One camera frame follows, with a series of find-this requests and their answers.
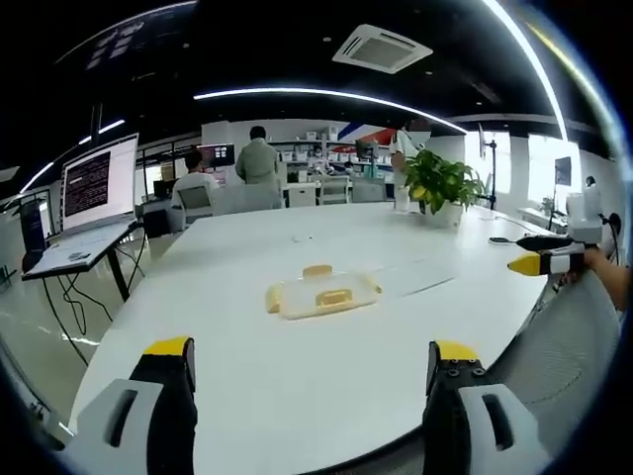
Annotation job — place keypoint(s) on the ceiling air conditioner vent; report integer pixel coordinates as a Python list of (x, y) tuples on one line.
[(383, 48)]

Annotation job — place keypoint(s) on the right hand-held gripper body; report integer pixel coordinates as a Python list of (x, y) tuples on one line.
[(584, 218)]

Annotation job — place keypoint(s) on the white bottle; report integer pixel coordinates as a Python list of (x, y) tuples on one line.
[(403, 200)]

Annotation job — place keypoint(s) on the desktop monitor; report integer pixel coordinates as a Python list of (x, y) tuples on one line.
[(217, 155)]

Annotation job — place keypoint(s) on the long ceiling light strip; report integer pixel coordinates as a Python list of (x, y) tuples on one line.
[(534, 64)]

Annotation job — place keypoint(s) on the grey mesh office chair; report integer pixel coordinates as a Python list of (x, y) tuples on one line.
[(559, 356)]

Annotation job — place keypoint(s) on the dark phone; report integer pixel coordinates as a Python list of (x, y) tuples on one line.
[(502, 240)]

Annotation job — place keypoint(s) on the green potted plant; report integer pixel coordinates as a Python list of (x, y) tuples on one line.
[(440, 183)]

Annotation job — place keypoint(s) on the dark box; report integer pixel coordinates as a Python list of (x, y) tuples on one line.
[(33, 225)]

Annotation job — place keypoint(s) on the curved ceiling light strip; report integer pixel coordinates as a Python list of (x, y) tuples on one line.
[(321, 94)]

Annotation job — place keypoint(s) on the open laptop with lit screen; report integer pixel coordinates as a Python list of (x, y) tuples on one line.
[(94, 198)]

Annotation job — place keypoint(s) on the clear box with yellow plastic buckle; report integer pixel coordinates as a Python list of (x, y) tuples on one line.
[(321, 292)]

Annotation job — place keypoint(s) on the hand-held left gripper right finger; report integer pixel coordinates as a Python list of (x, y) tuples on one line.
[(460, 425)]

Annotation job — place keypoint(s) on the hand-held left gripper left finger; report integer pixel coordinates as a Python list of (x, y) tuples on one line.
[(148, 425)]

